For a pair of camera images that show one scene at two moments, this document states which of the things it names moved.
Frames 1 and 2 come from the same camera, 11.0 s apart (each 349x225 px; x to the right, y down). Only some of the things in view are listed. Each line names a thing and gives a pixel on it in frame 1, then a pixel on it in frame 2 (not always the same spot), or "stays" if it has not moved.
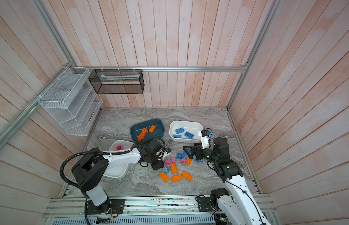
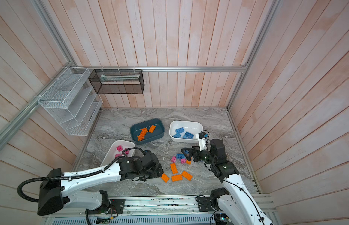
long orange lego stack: (142, 134) stays
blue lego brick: (179, 130) stays
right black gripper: (199, 149) stays
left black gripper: (158, 166) to (155, 173)
